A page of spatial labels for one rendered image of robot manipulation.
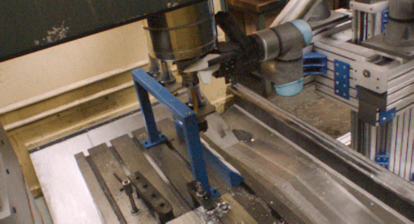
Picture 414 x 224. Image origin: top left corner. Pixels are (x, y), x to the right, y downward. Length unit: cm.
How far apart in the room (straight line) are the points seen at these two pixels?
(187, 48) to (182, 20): 6
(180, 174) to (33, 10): 95
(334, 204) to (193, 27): 96
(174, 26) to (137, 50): 117
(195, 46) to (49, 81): 117
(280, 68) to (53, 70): 113
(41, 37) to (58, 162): 132
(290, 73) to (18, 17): 67
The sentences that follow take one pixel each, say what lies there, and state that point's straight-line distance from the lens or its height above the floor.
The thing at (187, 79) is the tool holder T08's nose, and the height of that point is 141.
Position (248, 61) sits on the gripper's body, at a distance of 102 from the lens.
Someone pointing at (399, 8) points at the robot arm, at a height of 130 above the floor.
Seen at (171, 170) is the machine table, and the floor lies 90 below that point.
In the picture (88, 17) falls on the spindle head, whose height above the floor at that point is 164.
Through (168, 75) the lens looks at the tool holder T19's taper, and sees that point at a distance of 143.
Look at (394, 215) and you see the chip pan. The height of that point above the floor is 68.
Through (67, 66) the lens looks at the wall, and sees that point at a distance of 193.
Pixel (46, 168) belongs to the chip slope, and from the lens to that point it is 199.
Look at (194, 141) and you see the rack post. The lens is 123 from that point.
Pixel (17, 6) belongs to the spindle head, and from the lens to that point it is 70.
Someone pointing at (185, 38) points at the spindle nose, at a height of 153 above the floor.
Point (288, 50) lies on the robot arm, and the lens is 106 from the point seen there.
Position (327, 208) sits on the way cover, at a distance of 155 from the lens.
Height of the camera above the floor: 180
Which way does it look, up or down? 29 degrees down
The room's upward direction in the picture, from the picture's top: 10 degrees counter-clockwise
